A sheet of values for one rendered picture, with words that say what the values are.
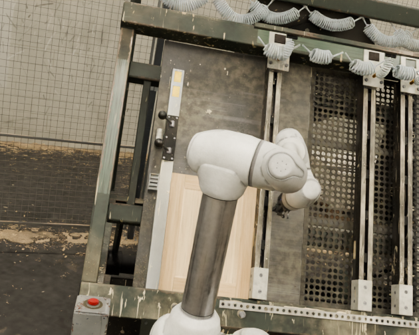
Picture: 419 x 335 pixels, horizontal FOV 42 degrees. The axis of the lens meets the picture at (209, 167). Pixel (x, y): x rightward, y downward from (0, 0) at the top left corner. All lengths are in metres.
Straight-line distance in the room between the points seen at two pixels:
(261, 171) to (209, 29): 1.20
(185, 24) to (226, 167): 1.17
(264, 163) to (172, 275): 0.99
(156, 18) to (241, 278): 1.17
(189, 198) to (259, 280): 0.44
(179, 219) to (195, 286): 0.73
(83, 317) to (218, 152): 0.84
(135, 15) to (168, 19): 0.14
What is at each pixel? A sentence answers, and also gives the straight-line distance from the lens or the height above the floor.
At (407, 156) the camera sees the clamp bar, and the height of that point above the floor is 1.52.
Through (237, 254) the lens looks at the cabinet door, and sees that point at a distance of 2.33.
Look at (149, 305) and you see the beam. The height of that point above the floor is 0.85.
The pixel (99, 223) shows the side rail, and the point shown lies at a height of 1.10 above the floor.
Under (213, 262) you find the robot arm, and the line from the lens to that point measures 1.57.
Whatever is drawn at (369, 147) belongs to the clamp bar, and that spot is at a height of 1.53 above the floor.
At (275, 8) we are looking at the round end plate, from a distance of 3.12.
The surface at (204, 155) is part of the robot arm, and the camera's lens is 1.46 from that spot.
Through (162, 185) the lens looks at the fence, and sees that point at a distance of 2.30.
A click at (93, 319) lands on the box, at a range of 2.01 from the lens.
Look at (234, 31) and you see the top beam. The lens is 2.54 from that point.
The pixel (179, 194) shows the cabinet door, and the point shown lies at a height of 1.23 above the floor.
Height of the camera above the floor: 1.98
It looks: 16 degrees down
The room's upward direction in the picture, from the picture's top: 11 degrees clockwise
